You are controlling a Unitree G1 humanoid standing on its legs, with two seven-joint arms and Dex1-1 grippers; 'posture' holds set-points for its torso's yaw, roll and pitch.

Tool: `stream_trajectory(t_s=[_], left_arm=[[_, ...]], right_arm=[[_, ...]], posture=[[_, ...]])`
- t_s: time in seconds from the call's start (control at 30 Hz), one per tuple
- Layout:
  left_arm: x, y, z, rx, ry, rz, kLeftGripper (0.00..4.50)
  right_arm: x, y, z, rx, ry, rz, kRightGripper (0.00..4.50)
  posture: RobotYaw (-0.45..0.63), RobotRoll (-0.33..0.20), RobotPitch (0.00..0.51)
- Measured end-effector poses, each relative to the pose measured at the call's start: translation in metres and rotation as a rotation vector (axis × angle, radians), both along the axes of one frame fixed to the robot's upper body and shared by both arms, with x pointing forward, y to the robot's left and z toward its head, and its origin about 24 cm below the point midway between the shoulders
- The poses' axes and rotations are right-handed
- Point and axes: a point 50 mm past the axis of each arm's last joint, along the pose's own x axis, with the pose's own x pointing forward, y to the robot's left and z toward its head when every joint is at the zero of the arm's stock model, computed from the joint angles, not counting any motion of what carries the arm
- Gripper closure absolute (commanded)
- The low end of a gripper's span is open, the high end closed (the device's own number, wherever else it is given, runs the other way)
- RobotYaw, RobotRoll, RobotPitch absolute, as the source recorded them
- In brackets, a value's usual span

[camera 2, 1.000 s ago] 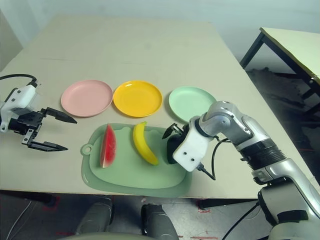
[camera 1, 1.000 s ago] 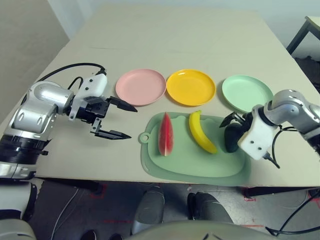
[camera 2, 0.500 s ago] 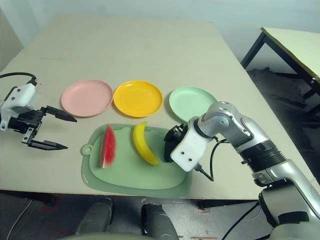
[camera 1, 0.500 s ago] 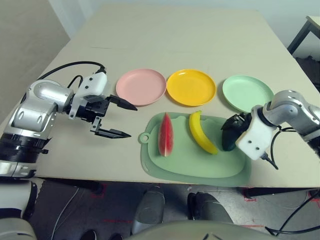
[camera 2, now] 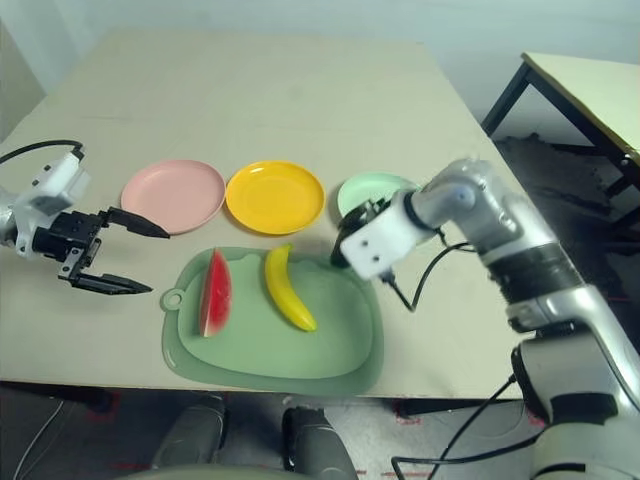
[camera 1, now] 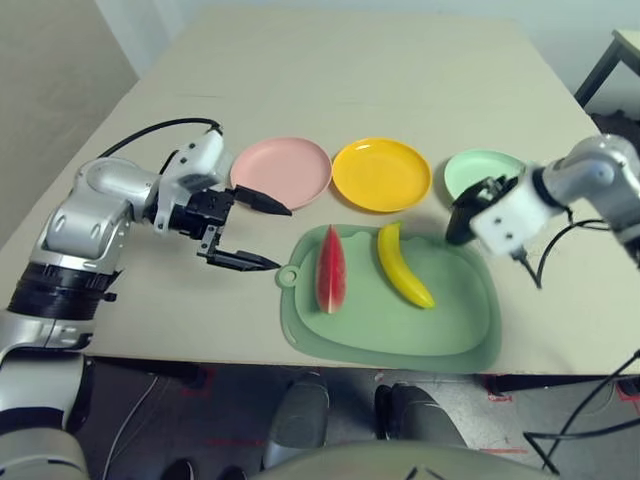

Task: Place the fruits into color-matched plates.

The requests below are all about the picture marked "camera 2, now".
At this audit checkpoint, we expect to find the green cutting board mat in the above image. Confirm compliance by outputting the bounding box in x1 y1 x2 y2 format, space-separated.
160 248 385 397

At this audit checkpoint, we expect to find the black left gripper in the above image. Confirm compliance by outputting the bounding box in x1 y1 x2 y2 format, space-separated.
34 206 171 298

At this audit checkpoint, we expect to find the white floor cable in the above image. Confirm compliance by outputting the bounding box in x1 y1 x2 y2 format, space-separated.
12 399 66 480

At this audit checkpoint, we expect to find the side table with black legs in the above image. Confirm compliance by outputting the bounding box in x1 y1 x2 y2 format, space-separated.
482 51 640 216

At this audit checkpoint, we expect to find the grey robot right leg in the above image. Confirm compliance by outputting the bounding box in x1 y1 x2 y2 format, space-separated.
282 407 359 480

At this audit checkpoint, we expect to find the mint green plastic plate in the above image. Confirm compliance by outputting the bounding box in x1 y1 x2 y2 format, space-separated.
336 171 442 252

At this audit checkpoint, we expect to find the yellow plastic plate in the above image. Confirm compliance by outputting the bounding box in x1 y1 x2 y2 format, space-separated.
225 159 325 236

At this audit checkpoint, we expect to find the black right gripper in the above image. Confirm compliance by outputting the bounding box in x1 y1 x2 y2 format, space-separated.
339 198 396 236

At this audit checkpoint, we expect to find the grey robot left leg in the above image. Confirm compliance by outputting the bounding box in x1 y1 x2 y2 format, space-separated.
152 394 226 471

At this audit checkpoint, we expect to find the grey robot leg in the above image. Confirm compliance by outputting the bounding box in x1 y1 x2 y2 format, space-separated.
152 394 226 471
282 407 359 480

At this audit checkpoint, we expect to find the black table base bar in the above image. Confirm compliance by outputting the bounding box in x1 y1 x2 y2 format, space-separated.
0 382 114 415
397 396 526 417

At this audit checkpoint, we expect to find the red watermelon slice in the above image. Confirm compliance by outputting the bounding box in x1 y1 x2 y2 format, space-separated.
198 247 235 339

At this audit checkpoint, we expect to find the yellow toy banana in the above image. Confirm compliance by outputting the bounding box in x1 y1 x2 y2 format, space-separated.
264 243 319 332

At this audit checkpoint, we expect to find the grey robot torso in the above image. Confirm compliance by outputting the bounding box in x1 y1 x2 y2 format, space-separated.
112 464 311 480

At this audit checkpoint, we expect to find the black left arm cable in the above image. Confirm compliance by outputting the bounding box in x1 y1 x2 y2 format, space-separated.
0 140 85 166

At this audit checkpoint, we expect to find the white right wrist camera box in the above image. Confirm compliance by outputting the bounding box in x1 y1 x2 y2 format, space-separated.
339 202 422 281

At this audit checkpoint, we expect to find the pink plastic plate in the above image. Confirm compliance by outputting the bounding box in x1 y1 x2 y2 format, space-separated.
121 159 226 236

